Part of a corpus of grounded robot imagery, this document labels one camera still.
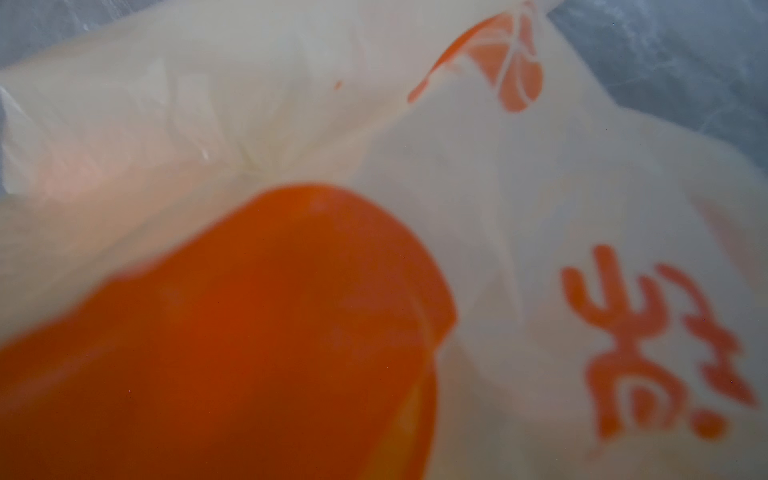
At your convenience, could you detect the translucent printed plastic bag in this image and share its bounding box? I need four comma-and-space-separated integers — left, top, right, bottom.
1, 1, 767, 479

